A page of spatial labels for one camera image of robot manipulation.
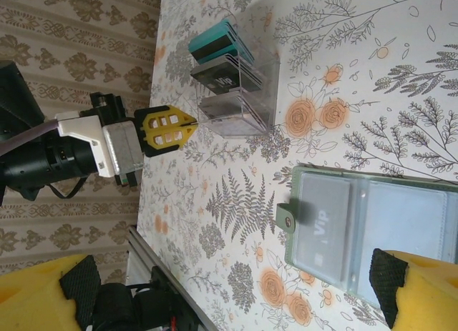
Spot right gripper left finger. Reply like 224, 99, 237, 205
0, 253, 104, 331

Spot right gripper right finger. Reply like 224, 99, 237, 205
369, 247, 458, 329

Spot black VIP card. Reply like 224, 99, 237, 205
228, 56, 265, 93
190, 56, 241, 97
298, 174, 356, 290

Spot green card holder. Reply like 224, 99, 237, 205
276, 164, 458, 311

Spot silver VIP card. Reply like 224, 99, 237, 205
200, 91, 248, 120

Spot teal card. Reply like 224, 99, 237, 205
187, 19, 255, 66

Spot clear acrylic card stand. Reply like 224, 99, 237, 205
187, 17, 283, 142

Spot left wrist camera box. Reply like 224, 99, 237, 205
54, 115, 145, 178

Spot aluminium front frame rail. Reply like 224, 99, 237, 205
126, 222, 216, 331

